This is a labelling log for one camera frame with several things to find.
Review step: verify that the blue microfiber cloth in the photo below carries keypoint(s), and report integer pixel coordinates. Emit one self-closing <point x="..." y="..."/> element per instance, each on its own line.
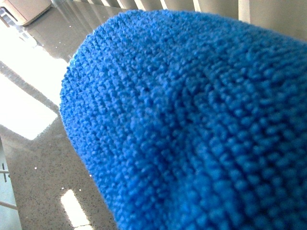
<point x="191" y="121"/>

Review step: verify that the white appliance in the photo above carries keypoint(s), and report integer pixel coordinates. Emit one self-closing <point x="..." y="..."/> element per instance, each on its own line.
<point x="24" y="12"/>

